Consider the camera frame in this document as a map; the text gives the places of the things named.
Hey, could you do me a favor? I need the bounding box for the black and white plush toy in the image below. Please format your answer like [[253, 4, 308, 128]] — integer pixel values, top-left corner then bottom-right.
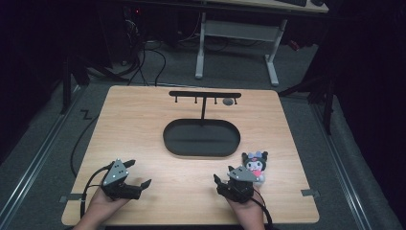
[[241, 150, 269, 185]]

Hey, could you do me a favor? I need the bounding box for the black hook stand with tray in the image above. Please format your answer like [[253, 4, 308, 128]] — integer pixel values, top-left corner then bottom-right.
[[162, 90, 242, 158]]

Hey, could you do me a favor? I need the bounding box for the person's right hand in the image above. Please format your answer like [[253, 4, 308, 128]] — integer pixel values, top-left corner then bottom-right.
[[224, 188, 266, 219]]

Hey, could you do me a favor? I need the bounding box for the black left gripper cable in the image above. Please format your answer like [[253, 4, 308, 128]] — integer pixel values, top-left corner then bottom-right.
[[79, 164, 113, 219]]

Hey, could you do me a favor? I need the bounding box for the metal floor rail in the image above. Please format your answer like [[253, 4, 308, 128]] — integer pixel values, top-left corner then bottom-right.
[[310, 102, 373, 230], [0, 90, 84, 224]]

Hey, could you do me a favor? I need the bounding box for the black keyboard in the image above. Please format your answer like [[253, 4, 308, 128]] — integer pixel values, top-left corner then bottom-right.
[[276, 0, 308, 8]]

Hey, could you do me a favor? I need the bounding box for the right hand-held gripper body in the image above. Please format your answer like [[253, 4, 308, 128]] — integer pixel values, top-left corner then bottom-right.
[[215, 165, 260, 204]]

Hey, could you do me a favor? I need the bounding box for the dark computer tower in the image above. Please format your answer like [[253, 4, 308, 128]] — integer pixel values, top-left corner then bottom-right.
[[123, 5, 146, 66]]

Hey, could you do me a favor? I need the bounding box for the black metal stand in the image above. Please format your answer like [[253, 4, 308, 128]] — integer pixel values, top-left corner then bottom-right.
[[59, 56, 91, 116], [277, 71, 337, 136]]

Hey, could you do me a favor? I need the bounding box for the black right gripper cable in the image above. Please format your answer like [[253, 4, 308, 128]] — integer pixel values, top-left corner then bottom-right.
[[250, 188, 275, 230]]

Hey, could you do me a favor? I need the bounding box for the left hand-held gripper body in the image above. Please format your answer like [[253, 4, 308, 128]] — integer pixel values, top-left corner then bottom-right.
[[101, 158, 144, 202]]

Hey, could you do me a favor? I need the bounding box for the black looped floor cable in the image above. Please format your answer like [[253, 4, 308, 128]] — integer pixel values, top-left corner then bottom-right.
[[144, 47, 168, 87]]

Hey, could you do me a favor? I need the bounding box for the white-legged desk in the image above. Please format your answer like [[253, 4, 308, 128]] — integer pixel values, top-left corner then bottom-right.
[[194, 0, 329, 87]]

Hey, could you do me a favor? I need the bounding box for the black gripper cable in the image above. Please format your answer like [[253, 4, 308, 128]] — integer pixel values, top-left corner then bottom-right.
[[250, 188, 275, 230], [79, 164, 113, 219]]

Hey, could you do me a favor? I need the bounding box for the person's left hand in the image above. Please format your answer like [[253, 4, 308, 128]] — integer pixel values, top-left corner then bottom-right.
[[85, 187, 132, 221]]

